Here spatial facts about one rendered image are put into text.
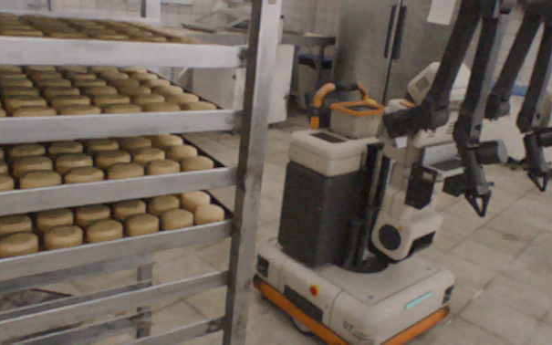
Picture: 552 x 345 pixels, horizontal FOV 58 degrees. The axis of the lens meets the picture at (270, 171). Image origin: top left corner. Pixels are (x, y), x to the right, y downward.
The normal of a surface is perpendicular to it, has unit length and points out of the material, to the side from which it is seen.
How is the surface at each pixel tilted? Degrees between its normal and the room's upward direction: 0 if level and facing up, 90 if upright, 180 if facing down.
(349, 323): 90
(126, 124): 90
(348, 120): 92
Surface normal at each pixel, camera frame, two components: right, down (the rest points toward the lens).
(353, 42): -0.66, 0.18
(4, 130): 0.54, 0.33
